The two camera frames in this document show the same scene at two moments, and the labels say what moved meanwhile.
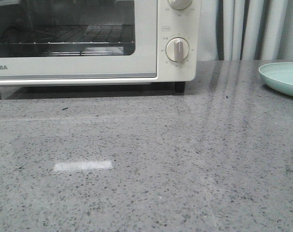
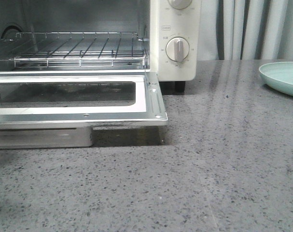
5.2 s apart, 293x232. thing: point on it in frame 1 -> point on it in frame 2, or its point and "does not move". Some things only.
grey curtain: [244, 30] does not move
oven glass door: [36, 39] -> [75, 99]
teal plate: [285, 77] does not move
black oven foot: [180, 86] does not move
